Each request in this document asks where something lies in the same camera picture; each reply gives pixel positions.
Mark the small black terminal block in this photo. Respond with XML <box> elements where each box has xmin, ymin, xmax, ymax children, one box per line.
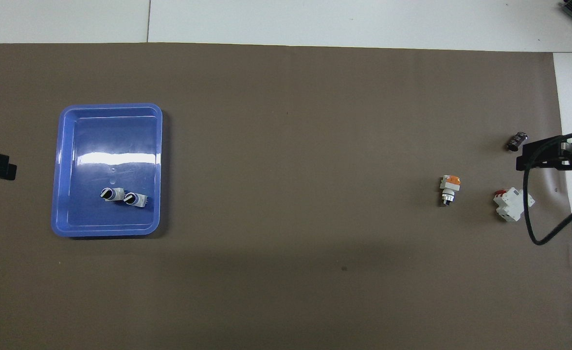
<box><xmin>505</xmin><ymin>131</ymin><xmax>530</xmax><ymax>153</ymax></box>

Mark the white circuit breaker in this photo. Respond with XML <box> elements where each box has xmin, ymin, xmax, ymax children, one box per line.
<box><xmin>492</xmin><ymin>187</ymin><xmax>536</xmax><ymax>223</ymax></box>

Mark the blue plastic tray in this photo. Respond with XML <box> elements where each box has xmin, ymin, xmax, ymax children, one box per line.
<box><xmin>51</xmin><ymin>102</ymin><xmax>164</xmax><ymax>238</ymax></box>

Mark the brown table mat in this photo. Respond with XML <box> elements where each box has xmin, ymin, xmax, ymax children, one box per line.
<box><xmin>0</xmin><ymin>42</ymin><xmax>572</xmax><ymax>350</ymax></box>

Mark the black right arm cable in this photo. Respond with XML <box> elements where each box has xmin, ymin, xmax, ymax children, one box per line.
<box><xmin>522</xmin><ymin>130</ymin><xmax>572</xmax><ymax>246</ymax></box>

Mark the orange-based push button switch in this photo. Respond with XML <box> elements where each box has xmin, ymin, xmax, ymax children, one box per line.
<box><xmin>439</xmin><ymin>175</ymin><xmax>463</xmax><ymax>209</ymax></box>

